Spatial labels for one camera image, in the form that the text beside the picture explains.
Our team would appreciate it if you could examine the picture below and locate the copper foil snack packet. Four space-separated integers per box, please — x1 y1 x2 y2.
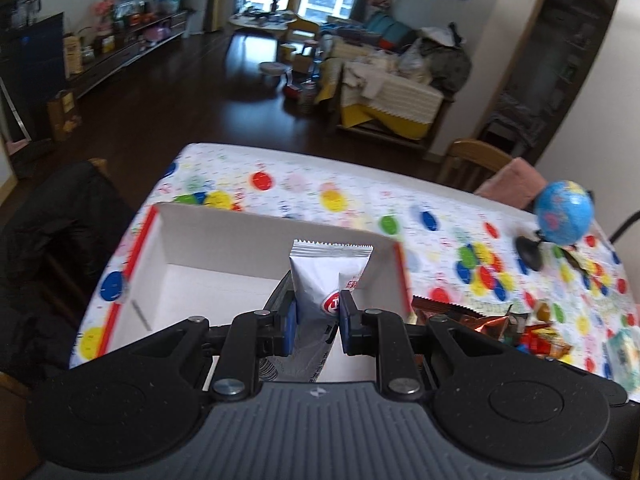
411 296 509 339

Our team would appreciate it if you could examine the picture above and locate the white snack packet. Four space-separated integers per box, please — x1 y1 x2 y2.
259 240 373 382

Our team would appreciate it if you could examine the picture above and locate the red orange cracker bag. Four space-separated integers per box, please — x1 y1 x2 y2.
520 324 572 359

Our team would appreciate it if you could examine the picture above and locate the red white cardboard box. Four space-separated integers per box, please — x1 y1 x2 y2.
99 203 410 354

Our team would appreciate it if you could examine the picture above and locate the wooden chair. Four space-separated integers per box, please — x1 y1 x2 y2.
436 139 512 192

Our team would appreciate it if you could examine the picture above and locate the pink cushion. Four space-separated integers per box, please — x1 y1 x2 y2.
474 157 548 212

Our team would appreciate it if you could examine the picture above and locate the open olive snack bag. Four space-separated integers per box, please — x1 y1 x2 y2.
553 245 591 278

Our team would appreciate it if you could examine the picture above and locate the black jacket on chair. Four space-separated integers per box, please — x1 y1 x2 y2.
1 158 134 388

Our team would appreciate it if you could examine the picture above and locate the blue desk globe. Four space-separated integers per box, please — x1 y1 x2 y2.
514 180 594 271

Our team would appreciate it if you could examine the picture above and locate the tissue box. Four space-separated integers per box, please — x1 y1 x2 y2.
604 326 640 393

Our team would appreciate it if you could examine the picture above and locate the sofa with blankets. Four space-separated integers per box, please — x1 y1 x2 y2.
314 36 448 145

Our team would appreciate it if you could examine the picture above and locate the round white stool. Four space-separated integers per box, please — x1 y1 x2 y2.
258 62 291 86

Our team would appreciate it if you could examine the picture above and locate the tv console cabinet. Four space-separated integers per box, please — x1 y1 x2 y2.
68 10 191 99

